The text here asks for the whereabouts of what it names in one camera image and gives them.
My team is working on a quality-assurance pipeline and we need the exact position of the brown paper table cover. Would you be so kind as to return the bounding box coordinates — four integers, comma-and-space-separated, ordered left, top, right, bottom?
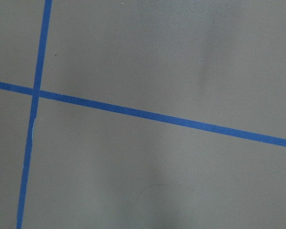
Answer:
0, 0, 286, 229

